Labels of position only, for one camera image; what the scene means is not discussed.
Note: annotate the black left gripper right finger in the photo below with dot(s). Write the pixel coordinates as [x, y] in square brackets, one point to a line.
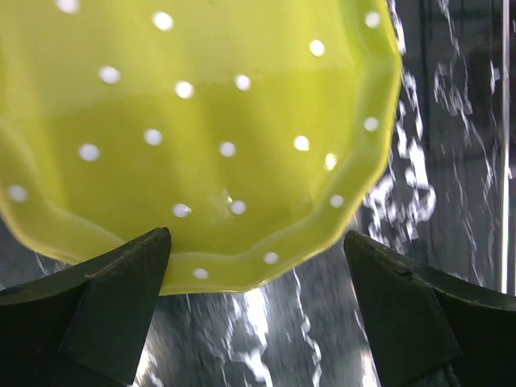
[426, 327]

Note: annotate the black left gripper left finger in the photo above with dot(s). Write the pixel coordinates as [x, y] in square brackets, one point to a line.
[85, 325]

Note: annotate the green polka dot plate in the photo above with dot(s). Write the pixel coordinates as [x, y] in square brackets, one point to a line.
[252, 130]

